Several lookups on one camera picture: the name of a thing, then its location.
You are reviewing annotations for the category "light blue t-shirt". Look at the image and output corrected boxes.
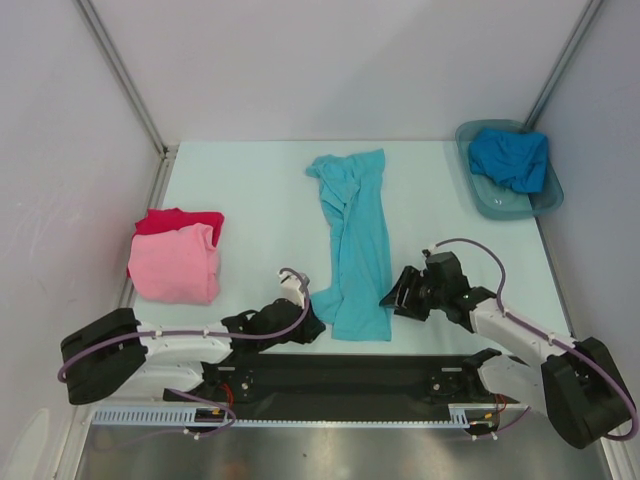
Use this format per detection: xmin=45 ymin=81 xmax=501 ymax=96
xmin=306 ymin=149 xmax=393 ymax=342

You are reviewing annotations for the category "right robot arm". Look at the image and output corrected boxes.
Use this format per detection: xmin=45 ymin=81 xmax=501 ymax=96
xmin=379 ymin=252 xmax=639 ymax=449

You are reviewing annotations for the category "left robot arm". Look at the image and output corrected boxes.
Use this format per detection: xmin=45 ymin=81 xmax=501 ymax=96
xmin=58 ymin=298 xmax=325 ymax=406

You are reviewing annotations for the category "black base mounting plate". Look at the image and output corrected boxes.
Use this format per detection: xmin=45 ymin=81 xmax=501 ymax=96
xmin=187 ymin=353 xmax=515 ymax=423

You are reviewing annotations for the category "translucent blue plastic bin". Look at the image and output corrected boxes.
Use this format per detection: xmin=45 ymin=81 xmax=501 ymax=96
xmin=455 ymin=119 xmax=564 ymax=220

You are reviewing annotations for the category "pink folded t-shirt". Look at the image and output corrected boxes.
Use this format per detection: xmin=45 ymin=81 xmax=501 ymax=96
xmin=128 ymin=223 xmax=220 ymax=305

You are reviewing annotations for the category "dark blue crumpled t-shirt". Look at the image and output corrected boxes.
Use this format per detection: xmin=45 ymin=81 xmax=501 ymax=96
xmin=469 ymin=128 xmax=549 ymax=194

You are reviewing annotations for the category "red folded t-shirt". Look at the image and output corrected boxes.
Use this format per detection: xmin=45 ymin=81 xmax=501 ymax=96
xmin=134 ymin=208 xmax=225 ymax=247

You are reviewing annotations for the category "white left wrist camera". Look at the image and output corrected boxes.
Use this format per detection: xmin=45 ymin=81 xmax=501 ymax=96
xmin=278 ymin=272 xmax=310 ymax=308

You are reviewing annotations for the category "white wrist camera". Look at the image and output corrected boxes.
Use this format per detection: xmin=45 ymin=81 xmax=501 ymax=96
xmin=278 ymin=272 xmax=310 ymax=308
xmin=421 ymin=245 xmax=438 ymax=260

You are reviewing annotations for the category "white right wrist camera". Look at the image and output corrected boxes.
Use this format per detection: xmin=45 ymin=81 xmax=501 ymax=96
xmin=421 ymin=245 xmax=438 ymax=260

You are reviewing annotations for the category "light blue cable duct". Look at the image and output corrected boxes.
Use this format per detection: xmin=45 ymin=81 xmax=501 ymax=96
xmin=92 ymin=405 xmax=241 ymax=426

